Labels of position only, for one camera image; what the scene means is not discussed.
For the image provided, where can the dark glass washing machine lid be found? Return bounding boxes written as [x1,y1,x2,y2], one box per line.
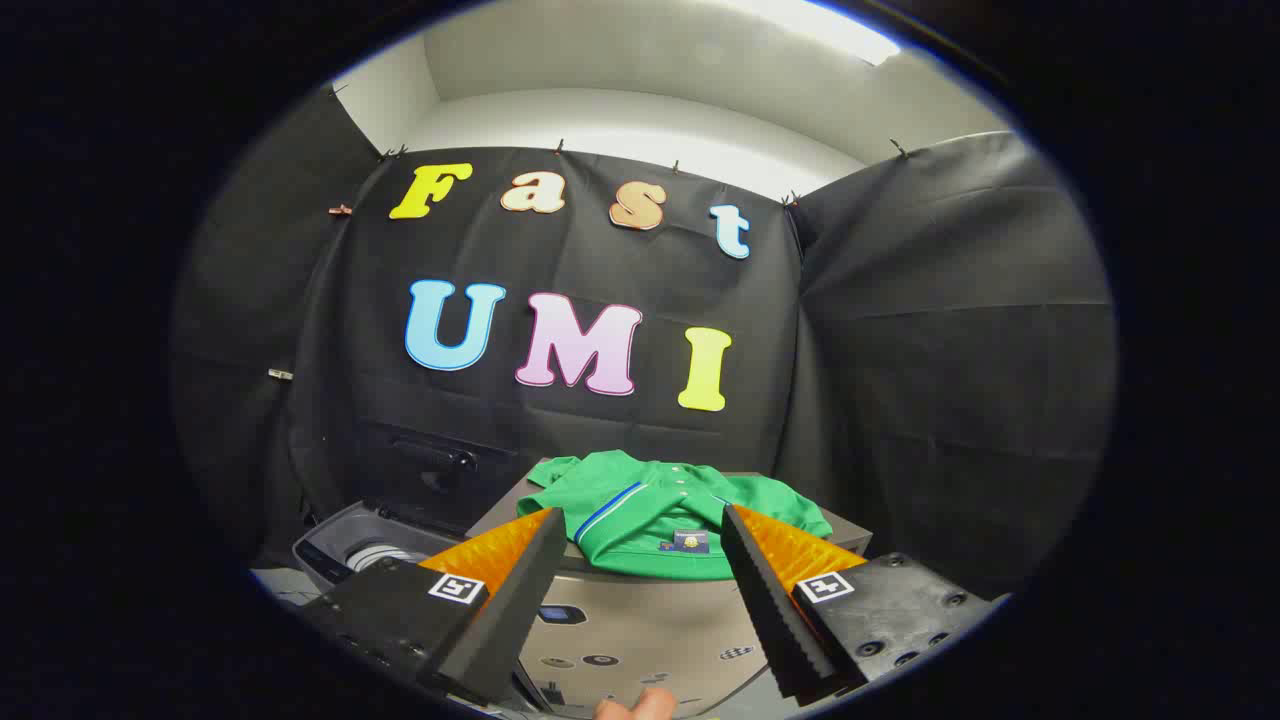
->
[352,420,526,536]

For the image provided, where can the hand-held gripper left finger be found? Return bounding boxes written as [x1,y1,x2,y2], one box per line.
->
[300,507,568,706]

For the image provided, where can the black backdrop cloth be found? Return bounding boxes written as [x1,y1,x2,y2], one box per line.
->
[170,85,1118,601]

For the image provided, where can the green polo shirt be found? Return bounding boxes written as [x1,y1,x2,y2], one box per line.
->
[515,450,834,581]

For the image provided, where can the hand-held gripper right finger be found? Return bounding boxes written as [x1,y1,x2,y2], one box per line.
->
[720,504,1003,706]

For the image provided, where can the grey metal cabinet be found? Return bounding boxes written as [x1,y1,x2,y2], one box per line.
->
[465,470,873,720]

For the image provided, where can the grey washing machine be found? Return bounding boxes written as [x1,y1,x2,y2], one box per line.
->
[292,503,466,593]

